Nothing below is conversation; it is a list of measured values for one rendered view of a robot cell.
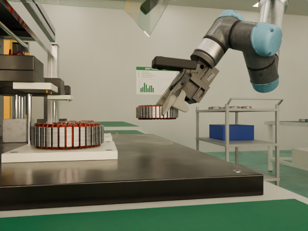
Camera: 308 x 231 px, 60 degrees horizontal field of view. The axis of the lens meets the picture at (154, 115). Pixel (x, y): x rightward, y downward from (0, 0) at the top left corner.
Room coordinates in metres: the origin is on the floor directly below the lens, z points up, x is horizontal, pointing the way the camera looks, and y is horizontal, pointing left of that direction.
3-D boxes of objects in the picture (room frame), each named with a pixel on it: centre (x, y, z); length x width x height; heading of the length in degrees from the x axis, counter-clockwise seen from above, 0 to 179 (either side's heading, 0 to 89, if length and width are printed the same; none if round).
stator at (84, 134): (0.43, 0.14, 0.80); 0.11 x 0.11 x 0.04
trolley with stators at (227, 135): (3.12, -0.93, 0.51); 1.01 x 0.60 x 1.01; 11
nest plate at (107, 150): (0.43, 0.14, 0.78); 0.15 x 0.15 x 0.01; 11
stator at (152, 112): (0.71, -0.01, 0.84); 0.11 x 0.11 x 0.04
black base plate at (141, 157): (0.55, 0.18, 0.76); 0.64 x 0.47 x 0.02; 11
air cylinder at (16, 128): (0.64, 0.33, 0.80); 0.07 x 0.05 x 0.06; 11
